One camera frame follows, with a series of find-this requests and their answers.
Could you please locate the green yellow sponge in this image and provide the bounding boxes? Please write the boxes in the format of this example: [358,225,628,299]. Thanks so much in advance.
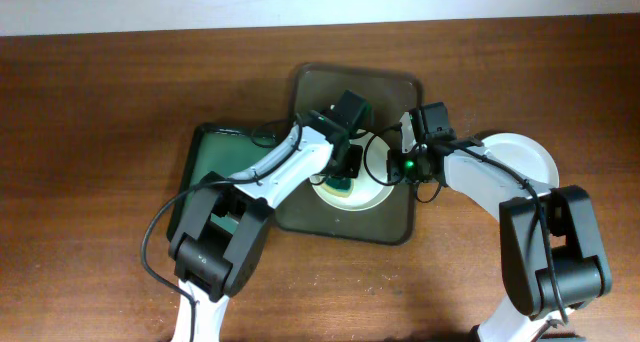
[323,177,353,198]

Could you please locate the white plate top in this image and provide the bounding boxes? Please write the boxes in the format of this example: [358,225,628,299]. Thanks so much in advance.
[309,137,393,212]

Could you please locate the white plate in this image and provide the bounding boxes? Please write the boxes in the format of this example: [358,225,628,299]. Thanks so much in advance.
[482,133,560,188]
[309,137,393,212]

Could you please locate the white plate bottom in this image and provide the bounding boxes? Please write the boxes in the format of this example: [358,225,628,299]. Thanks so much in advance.
[482,133,560,188]

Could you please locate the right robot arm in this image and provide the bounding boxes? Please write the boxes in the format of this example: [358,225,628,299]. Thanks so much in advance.
[387,102,613,341]

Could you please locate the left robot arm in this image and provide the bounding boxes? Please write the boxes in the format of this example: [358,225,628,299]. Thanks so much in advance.
[168,91,371,341]

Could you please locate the brown serving tray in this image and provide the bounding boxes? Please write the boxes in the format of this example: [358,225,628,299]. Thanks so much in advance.
[275,63,423,246]

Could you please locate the dark green water tray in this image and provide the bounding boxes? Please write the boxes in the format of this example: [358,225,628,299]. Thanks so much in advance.
[166,123,277,241]

